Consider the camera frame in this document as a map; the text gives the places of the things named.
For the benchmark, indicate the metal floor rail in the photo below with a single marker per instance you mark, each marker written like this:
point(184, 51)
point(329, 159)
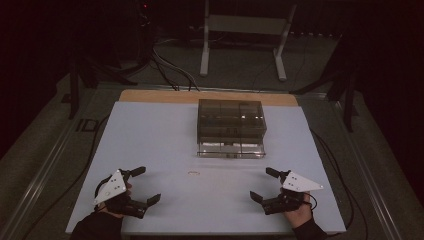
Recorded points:
point(43, 170)
point(370, 173)

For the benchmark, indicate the white metal stand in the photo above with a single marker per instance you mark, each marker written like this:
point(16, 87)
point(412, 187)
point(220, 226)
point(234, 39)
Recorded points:
point(204, 50)

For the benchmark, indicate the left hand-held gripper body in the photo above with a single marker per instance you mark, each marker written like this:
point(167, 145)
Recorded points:
point(111, 188)

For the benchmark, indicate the clear acrylic drawer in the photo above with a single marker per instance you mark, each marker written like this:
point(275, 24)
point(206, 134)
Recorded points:
point(230, 149)

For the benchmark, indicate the clear acrylic drawer organizer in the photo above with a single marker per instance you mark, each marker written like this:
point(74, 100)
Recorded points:
point(231, 118)

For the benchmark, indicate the person's right hand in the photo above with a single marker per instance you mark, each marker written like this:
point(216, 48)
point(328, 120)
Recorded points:
point(300, 216)

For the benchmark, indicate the white table mat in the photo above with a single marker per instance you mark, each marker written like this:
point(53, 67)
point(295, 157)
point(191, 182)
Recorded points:
point(160, 140)

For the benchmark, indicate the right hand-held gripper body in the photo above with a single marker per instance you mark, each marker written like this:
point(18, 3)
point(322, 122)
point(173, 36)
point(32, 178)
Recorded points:
point(295, 183)

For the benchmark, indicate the black stand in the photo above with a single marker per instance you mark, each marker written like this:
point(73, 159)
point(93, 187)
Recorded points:
point(74, 90)
point(348, 100)

